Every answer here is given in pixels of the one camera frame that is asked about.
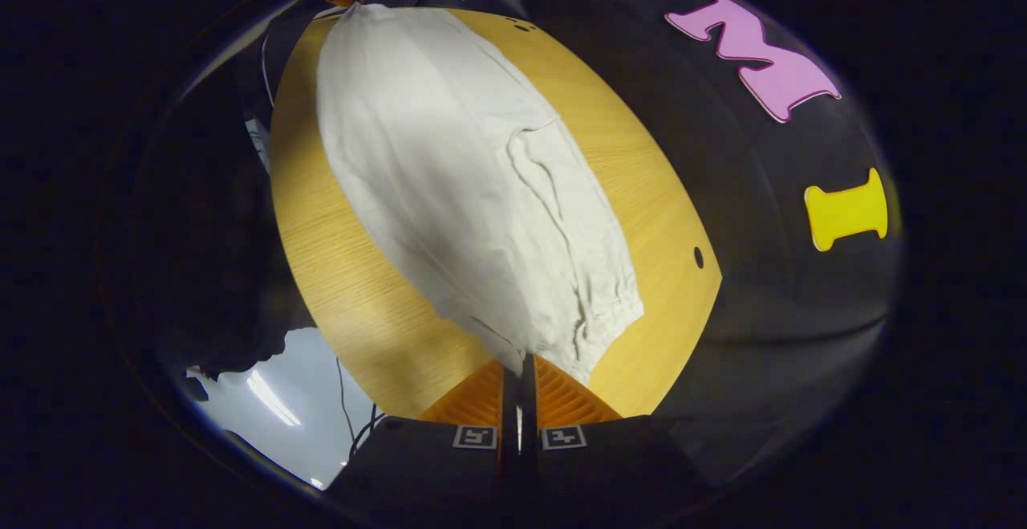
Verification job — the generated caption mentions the white jeans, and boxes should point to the white jeans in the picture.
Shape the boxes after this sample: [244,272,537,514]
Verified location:
[315,3,645,385]

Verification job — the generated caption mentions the black floor cable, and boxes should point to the black floor cable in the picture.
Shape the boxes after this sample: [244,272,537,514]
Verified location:
[335,356,386,466]

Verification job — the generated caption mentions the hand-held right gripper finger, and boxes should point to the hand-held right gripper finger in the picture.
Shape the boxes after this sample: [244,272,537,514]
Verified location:
[522,352,711,522]
[325,359,521,518]

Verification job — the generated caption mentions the black backdrop cloth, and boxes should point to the black backdrop cloth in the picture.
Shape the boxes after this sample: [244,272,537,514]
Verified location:
[321,0,903,490]

